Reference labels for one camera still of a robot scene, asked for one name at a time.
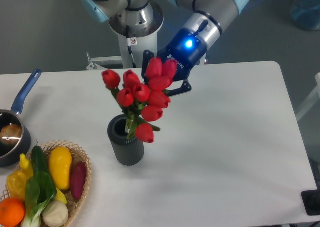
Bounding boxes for brown bread bun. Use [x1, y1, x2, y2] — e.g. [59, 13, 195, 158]
[0, 124, 22, 146]

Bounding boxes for orange fruit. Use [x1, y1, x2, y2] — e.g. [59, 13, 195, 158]
[0, 197, 26, 227]

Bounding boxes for purple sweet potato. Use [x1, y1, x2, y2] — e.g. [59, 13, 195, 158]
[70, 161, 87, 201]

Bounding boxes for white metal base frame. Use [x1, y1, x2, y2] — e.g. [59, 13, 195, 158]
[87, 51, 207, 70]

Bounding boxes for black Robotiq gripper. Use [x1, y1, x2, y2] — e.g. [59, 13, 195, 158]
[141, 28, 208, 97]

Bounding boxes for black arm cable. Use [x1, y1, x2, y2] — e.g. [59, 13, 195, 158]
[125, 25, 138, 69]

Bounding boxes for yellow bell pepper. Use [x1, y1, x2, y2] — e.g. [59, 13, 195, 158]
[6, 170, 29, 201]

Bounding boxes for black device at edge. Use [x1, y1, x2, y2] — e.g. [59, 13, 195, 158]
[301, 189, 320, 216]

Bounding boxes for dark green cucumber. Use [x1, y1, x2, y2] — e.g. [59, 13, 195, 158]
[31, 145, 50, 174]

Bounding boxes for blue handled saucepan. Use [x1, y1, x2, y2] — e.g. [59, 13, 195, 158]
[0, 69, 42, 168]

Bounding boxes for beige garlic bulb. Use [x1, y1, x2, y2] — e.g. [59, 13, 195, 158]
[42, 200, 69, 227]

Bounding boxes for red tulip bouquet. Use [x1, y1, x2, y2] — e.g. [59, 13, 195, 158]
[102, 57, 178, 143]

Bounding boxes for yellow mango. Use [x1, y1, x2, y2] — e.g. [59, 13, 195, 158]
[48, 146, 73, 191]

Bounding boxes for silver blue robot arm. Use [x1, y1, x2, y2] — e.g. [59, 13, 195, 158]
[81, 0, 249, 96]

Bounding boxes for dark grey ribbed vase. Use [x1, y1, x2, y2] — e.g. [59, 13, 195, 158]
[107, 114, 145, 166]

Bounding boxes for woven wicker basket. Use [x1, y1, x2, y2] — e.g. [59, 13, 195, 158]
[0, 140, 92, 227]

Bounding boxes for white frame at right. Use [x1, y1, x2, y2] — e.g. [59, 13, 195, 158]
[295, 73, 320, 122]

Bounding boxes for green bok choy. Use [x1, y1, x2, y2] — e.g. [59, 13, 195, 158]
[21, 171, 57, 227]

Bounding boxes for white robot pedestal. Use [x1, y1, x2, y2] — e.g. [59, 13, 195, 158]
[109, 0, 164, 58]

